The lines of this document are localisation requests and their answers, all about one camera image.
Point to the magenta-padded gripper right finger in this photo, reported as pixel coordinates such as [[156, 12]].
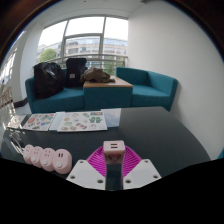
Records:
[[141, 171]]

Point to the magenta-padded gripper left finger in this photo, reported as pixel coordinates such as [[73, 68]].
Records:
[[86, 173]]

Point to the pink charger block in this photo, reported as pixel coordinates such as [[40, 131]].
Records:
[[114, 147]]

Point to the pink power strip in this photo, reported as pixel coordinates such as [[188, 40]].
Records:
[[48, 159]]

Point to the wooden-topped teal side table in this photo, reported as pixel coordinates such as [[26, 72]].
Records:
[[106, 96]]

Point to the teal armchair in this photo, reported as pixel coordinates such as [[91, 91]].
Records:
[[150, 91]]

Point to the brown jacket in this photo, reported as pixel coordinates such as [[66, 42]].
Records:
[[96, 75]]

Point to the bulky black backpack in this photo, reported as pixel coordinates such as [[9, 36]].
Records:
[[48, 80]]

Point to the slim black backpack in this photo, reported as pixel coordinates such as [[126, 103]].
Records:
[[75, 71]]

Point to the metal window railing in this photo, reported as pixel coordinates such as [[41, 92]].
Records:
[[100, 57]]

